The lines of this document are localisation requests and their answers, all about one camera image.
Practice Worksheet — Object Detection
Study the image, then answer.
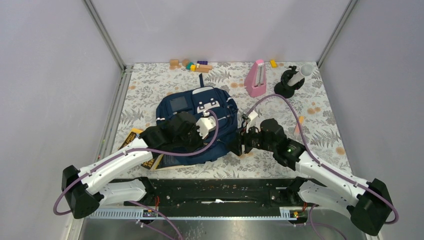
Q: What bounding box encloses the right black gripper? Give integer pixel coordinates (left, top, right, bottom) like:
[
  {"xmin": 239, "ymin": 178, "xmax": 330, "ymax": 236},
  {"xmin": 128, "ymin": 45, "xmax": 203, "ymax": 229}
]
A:
[{"xmin": 224, "ymin": 121, "xmax": 276, "ymax": 157}]

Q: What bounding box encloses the navy blue student backpack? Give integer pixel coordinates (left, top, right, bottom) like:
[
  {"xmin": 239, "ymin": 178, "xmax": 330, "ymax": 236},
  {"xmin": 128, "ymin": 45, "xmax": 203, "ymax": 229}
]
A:
[{"xmin": 156, "ymin": 80, "xmax": 239, "ymax": 165}]

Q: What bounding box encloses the yellow black treehouse book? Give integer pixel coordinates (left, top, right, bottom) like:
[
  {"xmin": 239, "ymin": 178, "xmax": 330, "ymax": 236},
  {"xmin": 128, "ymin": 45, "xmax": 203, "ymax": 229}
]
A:
[{"xmin": 118, "ymin": 128, "xmax": 164, "ymax": 171}]

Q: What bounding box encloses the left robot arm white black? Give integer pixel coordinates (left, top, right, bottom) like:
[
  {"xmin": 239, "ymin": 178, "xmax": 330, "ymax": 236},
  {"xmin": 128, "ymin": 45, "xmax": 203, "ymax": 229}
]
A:
[{"xmin": 53, "ymin": 110, "xmax": 219, "ymax": 219}]

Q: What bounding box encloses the dark blue paperback book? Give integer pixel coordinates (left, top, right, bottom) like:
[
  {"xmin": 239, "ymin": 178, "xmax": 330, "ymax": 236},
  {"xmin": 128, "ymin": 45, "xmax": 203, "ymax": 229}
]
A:
[{"xmin": 151, "ymin": 154, "xmax": 194, "ymax": 172}]

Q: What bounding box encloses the teal wooden block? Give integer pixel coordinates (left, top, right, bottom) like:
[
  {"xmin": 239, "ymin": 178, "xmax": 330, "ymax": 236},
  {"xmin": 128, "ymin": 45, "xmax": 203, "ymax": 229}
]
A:
[{"xmin": 186, "ymin": 62, "xmax": 195, "ymax": 70}]

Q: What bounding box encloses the pink metronome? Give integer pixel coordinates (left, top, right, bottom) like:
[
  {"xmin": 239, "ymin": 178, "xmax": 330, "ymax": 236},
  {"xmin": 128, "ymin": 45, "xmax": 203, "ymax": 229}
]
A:
[{"xmin": 244, "ymin": 59, "xmax": 267, "ymax": 98}]

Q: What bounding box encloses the long tan wooden block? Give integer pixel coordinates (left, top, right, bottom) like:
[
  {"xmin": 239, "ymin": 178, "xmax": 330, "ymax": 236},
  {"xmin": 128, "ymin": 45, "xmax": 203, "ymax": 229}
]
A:
[{"xmin": 195, "ymin": 64, "xmax": 213, "ymax": 73}]

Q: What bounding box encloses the tan wooden cube block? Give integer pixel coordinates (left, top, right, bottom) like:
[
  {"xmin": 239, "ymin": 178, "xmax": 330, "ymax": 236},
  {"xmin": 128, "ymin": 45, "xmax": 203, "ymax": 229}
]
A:
[{"xmin": 169, "ymin": 59, "xmax": 180, "ymax": 67}]

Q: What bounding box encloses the orange pink highlighter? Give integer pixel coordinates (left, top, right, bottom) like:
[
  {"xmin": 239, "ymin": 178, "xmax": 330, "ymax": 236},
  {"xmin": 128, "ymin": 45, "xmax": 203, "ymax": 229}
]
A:
[{"xmin": 293, "ymin": 116, "xmax": 305, "ymax": 136}]

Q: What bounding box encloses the round tan wooden block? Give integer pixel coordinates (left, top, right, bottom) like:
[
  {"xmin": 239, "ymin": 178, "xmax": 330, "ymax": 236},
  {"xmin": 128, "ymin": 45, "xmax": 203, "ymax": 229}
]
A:
[{"xmin": 182, "ymin": 59, "xmax": 190, "ymax": 67}]

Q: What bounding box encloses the purple wooden block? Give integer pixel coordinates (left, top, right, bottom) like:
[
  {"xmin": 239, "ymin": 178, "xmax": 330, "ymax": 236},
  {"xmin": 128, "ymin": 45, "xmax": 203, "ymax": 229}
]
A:
[{"xmin": 196, "ymin": 60, "xmax": 208, "ymax": 65}]

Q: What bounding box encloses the floral patterned table mat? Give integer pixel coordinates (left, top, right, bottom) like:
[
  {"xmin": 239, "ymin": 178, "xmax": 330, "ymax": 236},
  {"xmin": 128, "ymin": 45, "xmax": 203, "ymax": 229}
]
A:
[{"xmin": 113, "ymin": 62, "xmax": 352, "ymax": 179}]

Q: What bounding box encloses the black stand with white tube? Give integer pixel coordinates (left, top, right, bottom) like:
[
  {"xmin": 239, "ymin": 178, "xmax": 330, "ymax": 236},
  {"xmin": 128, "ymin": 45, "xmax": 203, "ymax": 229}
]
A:
[{"xmin": 274, "ymin": 64, "xmax": 314, "ymax": 99}]

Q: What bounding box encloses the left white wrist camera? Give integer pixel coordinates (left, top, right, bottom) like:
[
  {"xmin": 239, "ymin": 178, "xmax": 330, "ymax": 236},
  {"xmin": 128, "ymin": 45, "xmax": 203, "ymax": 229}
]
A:
[{"xmin": 196, "ymin": 116, "xmax": 216, "ymax": 139}]

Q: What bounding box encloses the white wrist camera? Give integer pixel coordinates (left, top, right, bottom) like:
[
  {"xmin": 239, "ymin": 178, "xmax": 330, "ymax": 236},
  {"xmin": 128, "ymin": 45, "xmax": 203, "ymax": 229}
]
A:
[
  {"xmin": 196, "ymin": 116, "xmax": 216, "ymax": 139},
  {"xmin": 242, "ymin": 110, "xmax": 259, "ymax": 130}
]

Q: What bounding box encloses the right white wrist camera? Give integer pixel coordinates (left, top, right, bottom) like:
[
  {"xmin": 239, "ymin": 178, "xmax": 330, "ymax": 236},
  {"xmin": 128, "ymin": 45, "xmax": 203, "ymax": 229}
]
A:
[{"xmin": 242, "ymin": 110, "xmax": 259, "ymax": 130}]

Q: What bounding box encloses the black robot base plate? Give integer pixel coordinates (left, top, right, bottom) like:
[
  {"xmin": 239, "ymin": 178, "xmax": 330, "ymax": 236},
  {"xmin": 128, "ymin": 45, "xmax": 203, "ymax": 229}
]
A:
[{"xmin": 138, "ymin": 177, "xmax": 307, "ymax": 213}]

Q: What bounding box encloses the slotted grey cable duct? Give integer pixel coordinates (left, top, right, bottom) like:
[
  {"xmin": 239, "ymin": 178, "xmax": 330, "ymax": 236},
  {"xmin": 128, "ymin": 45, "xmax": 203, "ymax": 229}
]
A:
[{"xmin": 89, "ymin": 206, "xmax": 297, "ymax": 221}]

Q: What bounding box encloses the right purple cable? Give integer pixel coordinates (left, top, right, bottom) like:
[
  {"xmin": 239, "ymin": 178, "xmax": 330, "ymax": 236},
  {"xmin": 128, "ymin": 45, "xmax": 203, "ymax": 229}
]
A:
[{"xmin": 246, "ymin": 94, "xmax": 400, "ymax": 225}]

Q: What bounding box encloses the purple cable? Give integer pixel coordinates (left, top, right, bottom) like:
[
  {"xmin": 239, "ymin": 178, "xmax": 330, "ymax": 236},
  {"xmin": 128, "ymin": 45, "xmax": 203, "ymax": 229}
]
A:
[
  {"xmin": 53, "ymin": 109, "xmax": 220, "ymax": 217},
  {"xmin": 246, "ymin": 94, "xmax": 400, "ymax": 225}
]

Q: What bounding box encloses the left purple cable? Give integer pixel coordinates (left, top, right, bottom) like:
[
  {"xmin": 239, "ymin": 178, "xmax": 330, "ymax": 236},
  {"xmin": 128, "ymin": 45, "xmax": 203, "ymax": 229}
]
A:
[{"xmin": 53, "ymin": 109, "xmax": 220, "ymax": 217}]

